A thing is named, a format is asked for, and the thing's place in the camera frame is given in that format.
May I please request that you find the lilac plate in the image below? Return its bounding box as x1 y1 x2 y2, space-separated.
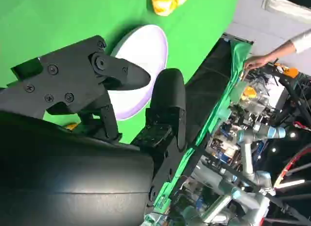
109 24 169 122

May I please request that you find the red cable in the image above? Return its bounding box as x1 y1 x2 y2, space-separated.
274 148 311 189

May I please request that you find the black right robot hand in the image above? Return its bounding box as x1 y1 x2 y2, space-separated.
0 35 187 226

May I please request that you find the green table cloth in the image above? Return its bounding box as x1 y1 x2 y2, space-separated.
0 0 253 218

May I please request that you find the orange and white bread roll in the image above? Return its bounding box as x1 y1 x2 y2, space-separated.
63 122 80 131
151 0 190 17

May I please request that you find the person's hand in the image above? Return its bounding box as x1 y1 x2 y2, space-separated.
243 53 277 71

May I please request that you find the orange workshop device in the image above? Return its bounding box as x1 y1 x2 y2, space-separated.
279 63 299 78

